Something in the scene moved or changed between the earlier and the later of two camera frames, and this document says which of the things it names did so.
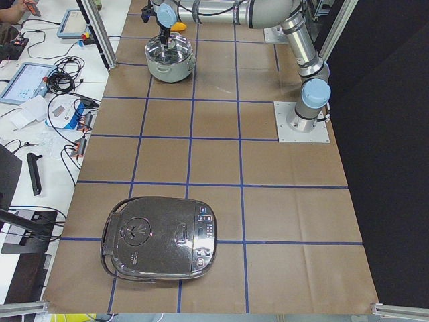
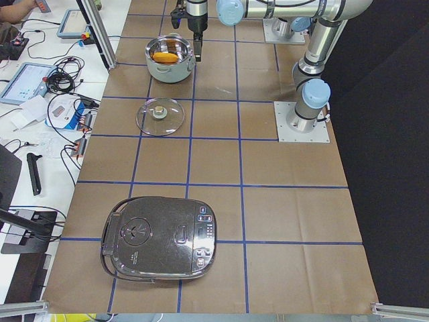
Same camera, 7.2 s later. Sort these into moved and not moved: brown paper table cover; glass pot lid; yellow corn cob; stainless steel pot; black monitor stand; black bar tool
Moved: glass pot lid; yellow corn cob
Not moved: stainless steel pot; black bar tool; brown paper table cover; black monitor stand
